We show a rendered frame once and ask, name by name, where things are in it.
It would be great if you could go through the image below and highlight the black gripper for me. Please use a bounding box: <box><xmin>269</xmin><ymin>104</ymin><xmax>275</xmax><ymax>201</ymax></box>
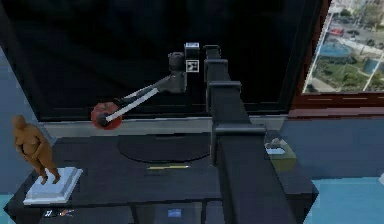
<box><xmin>99</xmin><ymin>51</ymin><xmax>188</xmax><ymax>127</ymax></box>

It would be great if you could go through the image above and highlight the red tomato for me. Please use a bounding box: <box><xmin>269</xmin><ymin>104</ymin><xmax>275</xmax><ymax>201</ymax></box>
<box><xmin>90</xmin><ymin>101</ymin><xmax>124</xmax><ymax>131</ymax></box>

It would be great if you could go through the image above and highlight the black television stand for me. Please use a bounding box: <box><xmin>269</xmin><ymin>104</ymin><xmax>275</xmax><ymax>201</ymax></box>
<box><xmin>3</xmin><ymin>130</ymin><xmax>320</xmax><ymax>224</ymax></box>

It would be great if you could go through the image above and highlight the black television set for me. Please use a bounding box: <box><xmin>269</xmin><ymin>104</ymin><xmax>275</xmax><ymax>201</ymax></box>
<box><xmin>0</xmin><ymin>0</ymin><xmax>324</xmax><ymax>164</ymax></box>

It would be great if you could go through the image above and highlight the yellow pencil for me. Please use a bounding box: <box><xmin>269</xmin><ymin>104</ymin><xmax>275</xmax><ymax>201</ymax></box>
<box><xmin>146</xmin><ymin>164</ymin><xmax>192</xmax><ymax>170</ymax></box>

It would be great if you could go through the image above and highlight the brown human figure statue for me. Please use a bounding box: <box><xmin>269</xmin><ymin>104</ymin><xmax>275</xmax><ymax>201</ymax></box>
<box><xmin>11</xmin><ymin>114</ymin><xmax>84</xmax><ymax>206</ymax></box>

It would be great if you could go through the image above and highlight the olive tissue box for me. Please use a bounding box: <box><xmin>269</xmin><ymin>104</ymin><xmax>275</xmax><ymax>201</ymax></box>
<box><xmin>264</xmin><ymin>137</ymin><xmax>298</xmax><ymax>173</ymax></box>

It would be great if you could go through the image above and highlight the window with brown frame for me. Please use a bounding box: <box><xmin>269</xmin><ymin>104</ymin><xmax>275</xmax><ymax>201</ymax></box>
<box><xmin>287</xmin><ymin>0</ymin><xmax>384</xmax><ymax>119</ymax></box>

